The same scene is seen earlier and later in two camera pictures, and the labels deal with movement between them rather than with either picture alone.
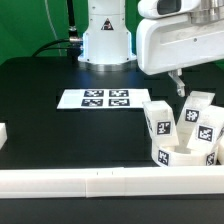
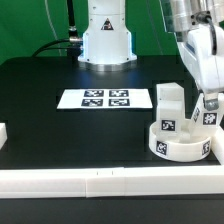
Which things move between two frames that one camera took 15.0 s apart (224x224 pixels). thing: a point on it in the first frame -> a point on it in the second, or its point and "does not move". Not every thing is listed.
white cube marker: (193, 108) -> (203, 119)
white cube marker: (161, 123) -> (170, 108)
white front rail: (109, 182) does not move
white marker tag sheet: (104, 99) does not move
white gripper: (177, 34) -> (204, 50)
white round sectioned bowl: (169, 158) -> (184, 147)
